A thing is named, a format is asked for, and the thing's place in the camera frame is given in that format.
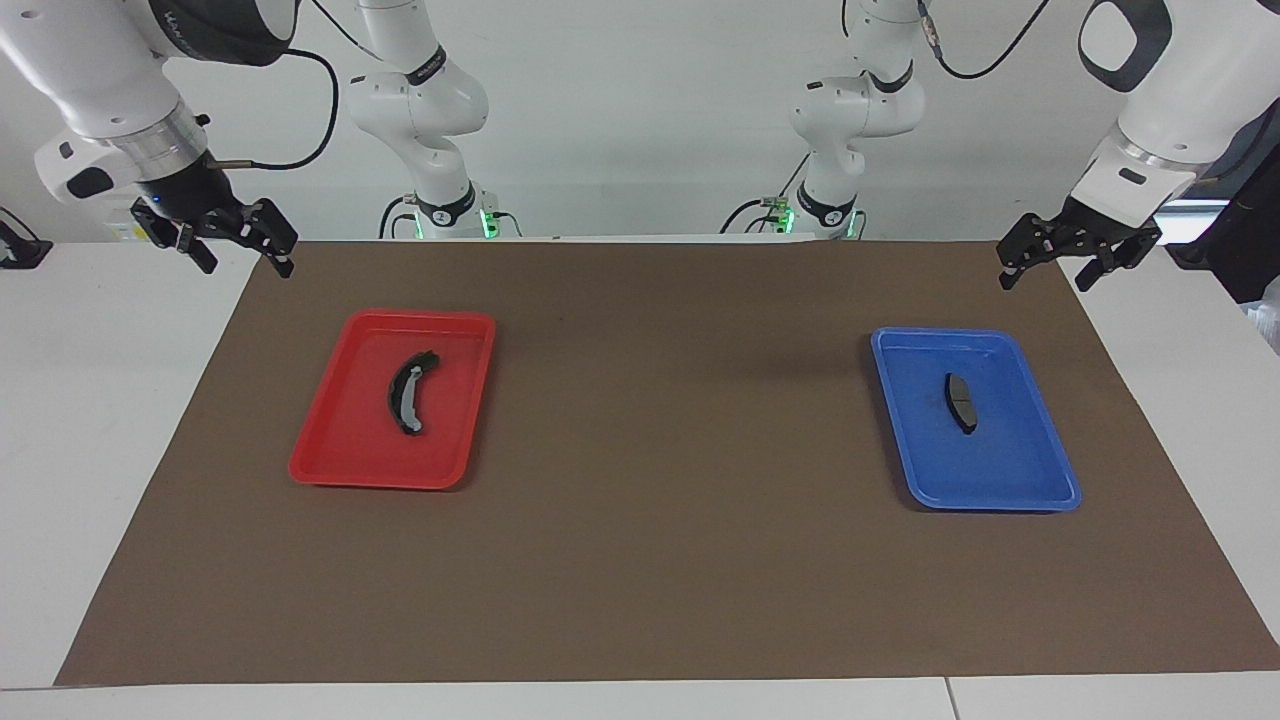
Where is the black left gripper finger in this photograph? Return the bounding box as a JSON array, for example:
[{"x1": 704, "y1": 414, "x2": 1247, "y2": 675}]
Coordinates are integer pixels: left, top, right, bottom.
[
  {"x1": 1075, "y1": 231, "x2": 1162, "y2": 294},
  {"x1": 997, "y1": 212, "x2": 1067, "y2": 292}
]

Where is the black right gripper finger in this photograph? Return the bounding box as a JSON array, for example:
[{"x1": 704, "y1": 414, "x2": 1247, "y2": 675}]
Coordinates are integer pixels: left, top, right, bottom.
[
  {"x1": 131, "y1": 198, "x2": 219, "y2": 275},
  {"x1": 240, "y1": 198, "x2": 299, "y2": 279}
]

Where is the short grey brake pad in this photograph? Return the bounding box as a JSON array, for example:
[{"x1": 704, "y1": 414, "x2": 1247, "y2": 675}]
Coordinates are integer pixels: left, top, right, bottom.
[{"x1": 945, "y1": 373, "x2": 978, "y2": 436}]

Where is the long curved brake pad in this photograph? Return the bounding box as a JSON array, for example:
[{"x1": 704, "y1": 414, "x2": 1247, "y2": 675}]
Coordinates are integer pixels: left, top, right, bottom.
[{"x1": 387, "y1": 350, "x2": 442, "y2": 438}]

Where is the black chair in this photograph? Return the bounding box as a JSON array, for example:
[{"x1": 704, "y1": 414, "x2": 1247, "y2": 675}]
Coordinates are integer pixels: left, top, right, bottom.
[{"x1": 1165, "y1": 170, "x2": 1280, "y2": 306}]

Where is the black table clamp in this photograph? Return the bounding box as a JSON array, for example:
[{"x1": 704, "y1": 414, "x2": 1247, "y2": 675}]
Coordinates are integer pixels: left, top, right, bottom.
[{"x1": 0, "y1": 207, "x2": 53, "y2": 269}]

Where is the clear plastic bag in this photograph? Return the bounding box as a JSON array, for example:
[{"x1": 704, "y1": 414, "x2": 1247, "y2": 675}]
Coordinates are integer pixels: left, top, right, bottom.
[{"x1": 1245, "y1": 278, "x2": 1280, "y2": 356}]

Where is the red plastic tray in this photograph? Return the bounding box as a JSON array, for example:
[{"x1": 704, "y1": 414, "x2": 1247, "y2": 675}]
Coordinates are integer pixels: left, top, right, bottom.
[{"x1": 288, "y1": 308, "x2": 498, "y2": 491}]

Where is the blue plastic tray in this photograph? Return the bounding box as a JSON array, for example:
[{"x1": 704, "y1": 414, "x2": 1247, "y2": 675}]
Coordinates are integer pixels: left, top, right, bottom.
[{"x1": 870, "y1": 326, "x2": 1083, "y2": 513}]

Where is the brown table mat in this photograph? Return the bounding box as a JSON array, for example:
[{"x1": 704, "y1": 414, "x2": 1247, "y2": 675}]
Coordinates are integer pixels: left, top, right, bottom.
[{"x1": 55, "y1": 238, "x2": 1280, "y2": 687}]

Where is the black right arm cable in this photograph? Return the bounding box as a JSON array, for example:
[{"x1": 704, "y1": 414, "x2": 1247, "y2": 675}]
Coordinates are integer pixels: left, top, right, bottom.
[{"x1": 215, "y1": 45, "x2": 342, "y2": 171}]

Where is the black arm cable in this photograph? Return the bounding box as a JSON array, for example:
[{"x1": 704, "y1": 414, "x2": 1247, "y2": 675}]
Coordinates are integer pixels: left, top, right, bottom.
[
  {"x1": 918, "y1": 0, "x2": 1053, "y2": 81},
  {"x1": 215, "y1": 45, "x2": 342, "y2": 171}
]

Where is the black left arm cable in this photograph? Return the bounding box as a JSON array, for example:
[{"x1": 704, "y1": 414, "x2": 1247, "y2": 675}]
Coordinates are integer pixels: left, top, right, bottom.
[{"x1": 918, "y1": 0, "x2": 1053, "y2": 81}]

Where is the black left base cable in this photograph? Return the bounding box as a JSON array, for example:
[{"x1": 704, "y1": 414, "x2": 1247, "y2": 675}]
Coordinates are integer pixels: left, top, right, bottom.
[{"x1": 720, "y1": 155, "x2": 809, "y2": 237}]

